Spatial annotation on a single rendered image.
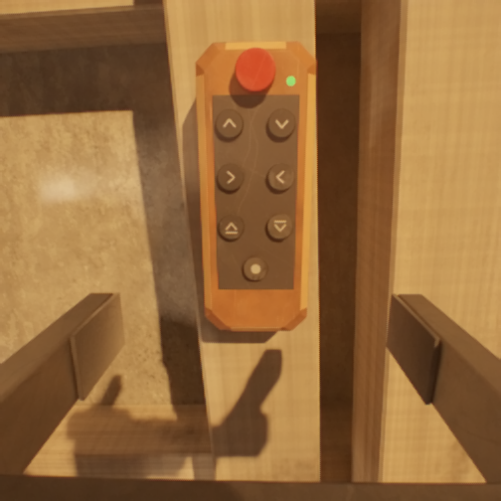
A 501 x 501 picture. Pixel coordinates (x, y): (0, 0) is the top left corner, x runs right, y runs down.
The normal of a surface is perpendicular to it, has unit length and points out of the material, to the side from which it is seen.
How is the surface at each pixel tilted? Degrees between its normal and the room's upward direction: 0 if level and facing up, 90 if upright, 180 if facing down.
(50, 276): 0
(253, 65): 0
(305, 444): 0
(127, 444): 90
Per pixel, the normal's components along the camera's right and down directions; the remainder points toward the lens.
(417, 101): -0.03, 0.25
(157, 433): -0.04, -0.97
